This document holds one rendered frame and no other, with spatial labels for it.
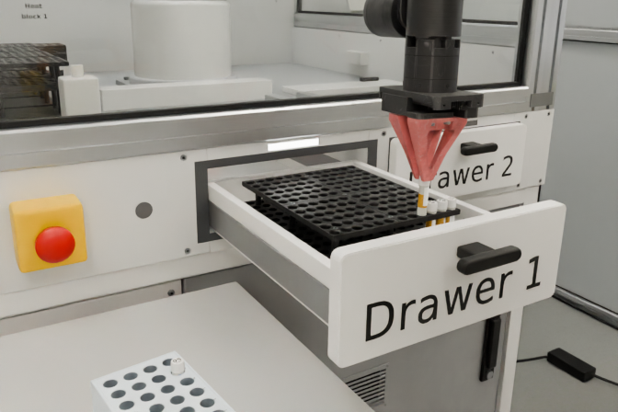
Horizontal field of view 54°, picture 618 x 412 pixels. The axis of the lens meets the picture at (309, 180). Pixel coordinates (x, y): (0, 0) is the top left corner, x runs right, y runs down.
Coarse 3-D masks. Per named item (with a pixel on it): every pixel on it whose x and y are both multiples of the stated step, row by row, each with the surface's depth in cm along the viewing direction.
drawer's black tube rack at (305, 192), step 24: (336, 168) 88; (264, 192) 76; (288, 192) 76; (312, 192) 77; (336, 192) 77; (360, 192) 77; (384, 192) 77; (408, 192) 78; (288, 216) 77; (312, 216) 69; (336, 216) 69; (360, 216) 68; (384, 216) 69; (312, 240) 69; (360, 240) 69
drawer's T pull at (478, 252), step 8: (464, 248) 57; (472, 248) 57; (480, 248) 57; (488, 248) 57; (504, 248) 57; (512, 248) 57; (464, 256) 57; (472, 256) 55; (480, 256) 55; (488, 256) 56; (496, 256) 56; (504, 256) 56; (512, 256) 57; (520, 256) 58; (464, 264) 54; (472, 264) 54; (480, 264) 55; (488, 264) 56; (496, 264) 56; (504, 264) 57; (464, 272) 54; (472, 272) 55
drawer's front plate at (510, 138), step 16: (480, 128) 103; (496, 128) 103; (512, 128) 105; (400, 144) 93; (512, 144) 107; (400, 160) 94; (448, 160) 99; (464, 160) 101; (480, 160) 103; (496, 160) 105; (512, 160) 108; (400, 176) 95; (464, 176) 102; (480, 176) 104; (496, 176) 106; (512, 176) 109; (448, 192) 101; (464, 192) 103
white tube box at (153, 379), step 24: (168, 360) 59; (96, 384) 55; (120, 384) 55; (144, 384) 56; (168, 384) 55; (192, 384) 55; (96, 408) 55; (120, 408) 53; (144, 408) 52; (168, 408) 52; (192, 408) 52; (216, 408) 52
